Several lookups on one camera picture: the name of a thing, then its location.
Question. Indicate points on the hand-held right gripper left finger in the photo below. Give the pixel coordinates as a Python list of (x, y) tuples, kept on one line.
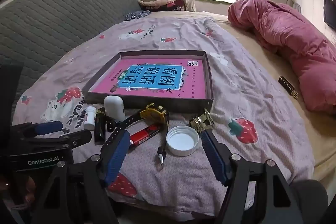
[(115, 153)]

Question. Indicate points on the small white pill bottle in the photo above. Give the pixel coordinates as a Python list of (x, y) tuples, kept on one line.
[(90, 119)]

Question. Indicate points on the grey quilted headboard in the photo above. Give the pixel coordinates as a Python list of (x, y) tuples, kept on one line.
[(52, 24)]

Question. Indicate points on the white rounded plastic case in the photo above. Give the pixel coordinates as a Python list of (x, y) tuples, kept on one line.
[(114, 107)]

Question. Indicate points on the strawberry printed pink blanket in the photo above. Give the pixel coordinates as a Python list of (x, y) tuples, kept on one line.
[(236, 87)]

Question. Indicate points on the black wall television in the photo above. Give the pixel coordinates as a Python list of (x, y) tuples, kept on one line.
[(330, 12)]

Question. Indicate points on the dark blue patterned cloth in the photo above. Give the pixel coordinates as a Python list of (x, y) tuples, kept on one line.
[(137, 15)]

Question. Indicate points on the black and gold case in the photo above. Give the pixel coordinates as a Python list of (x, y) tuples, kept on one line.
[(287, 86)]

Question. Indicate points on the pink and blue book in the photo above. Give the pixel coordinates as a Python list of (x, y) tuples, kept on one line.
[(157, 82)]

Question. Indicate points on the white plastic jar lid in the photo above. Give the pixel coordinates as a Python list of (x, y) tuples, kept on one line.
[(182, 141)]

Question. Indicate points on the pink duvet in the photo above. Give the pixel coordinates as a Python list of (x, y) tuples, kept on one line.
[(288, 37)]

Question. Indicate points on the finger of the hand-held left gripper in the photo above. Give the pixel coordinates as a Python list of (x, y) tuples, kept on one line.
[(48, 127), (65, 140)]

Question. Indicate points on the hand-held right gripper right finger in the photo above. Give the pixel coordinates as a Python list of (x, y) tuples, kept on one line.
[(215, 158)]

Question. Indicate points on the black bottle with gold cap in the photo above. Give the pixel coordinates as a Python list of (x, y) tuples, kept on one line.
[(99, 130)]

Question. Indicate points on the person's left hand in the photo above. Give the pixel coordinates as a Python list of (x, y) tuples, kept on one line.
[(29, 187)]

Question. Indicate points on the red lighter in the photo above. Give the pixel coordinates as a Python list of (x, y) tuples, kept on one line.
[(144, 135)]

